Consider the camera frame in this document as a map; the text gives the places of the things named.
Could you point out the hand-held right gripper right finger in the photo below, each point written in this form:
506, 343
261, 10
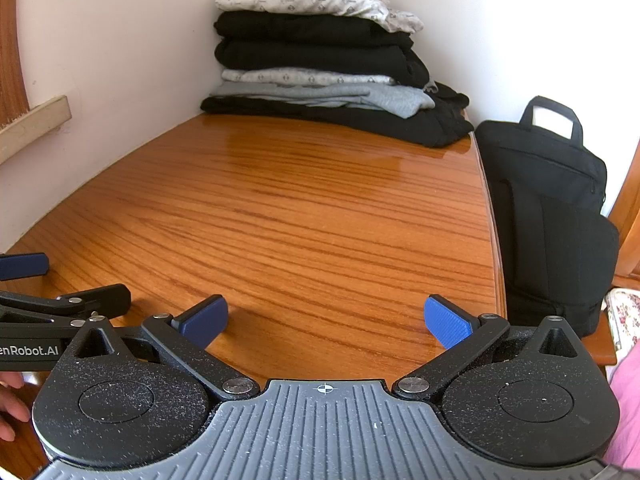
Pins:
447, 320

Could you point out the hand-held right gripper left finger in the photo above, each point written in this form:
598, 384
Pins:
202, 317

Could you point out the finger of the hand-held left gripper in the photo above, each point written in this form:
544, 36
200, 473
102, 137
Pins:
25, 266
105, 300

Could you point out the white patterned garment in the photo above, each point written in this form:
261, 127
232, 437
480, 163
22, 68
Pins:
300, 77
310, 2

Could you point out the person's left hand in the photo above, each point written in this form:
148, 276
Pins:
12, 385

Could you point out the black laptop bag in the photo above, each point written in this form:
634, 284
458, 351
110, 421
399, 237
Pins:
550, 220

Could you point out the beige window sill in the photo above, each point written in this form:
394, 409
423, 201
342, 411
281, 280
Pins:
35, 122

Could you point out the floral cushion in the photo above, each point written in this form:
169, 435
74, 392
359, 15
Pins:
625, 315

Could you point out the person's pink clothing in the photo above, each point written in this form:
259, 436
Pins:
627, 400

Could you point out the orange-brown curtain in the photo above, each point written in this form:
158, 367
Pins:
12, 60

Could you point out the large folded black garment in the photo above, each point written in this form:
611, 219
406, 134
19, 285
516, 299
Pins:
375, 122

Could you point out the folded grey garment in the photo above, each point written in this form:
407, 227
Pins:
350, 97

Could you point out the folded white patterned garment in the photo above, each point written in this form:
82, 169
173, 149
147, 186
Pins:
300, 77

